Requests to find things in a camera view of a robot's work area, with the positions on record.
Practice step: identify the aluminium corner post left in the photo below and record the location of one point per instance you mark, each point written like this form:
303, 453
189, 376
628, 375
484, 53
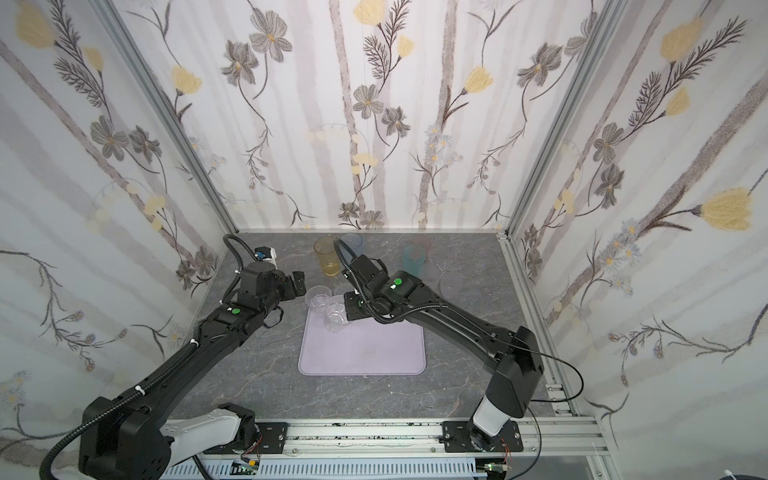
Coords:
120, 36

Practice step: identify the teal textured plastic cup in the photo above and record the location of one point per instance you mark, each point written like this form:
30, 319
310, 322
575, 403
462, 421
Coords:
414, 257

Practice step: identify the lilac plastic tray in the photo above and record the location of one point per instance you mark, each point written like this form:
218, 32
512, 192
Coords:
364, 348

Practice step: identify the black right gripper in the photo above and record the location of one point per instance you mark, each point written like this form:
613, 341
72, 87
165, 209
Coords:
353, 305

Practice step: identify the aluminium corner post right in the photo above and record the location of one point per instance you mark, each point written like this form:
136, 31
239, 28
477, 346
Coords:
585, 70

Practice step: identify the clear glass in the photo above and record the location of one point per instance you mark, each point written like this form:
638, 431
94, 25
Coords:
317, 299
341, 291

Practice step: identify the yellow transparent plastic cup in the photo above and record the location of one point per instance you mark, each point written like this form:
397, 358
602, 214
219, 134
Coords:
329, 262

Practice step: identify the white perforated cable duct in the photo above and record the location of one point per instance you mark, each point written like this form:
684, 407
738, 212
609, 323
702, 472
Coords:
377, 468

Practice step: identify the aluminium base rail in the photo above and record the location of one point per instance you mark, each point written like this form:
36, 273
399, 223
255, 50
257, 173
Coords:
527, 448

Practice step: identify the clear glass tumbler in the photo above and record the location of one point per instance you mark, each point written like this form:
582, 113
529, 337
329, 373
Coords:
335, 317

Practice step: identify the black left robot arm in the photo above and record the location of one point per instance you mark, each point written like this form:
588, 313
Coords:
129, 438

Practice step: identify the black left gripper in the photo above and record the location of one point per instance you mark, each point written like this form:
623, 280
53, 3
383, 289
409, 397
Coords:
295, 284

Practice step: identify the blue textured plastic cup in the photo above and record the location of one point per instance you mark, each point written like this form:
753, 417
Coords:
355, 242

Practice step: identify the aluminium corner post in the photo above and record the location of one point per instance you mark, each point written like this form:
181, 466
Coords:
120, 36
585, 70

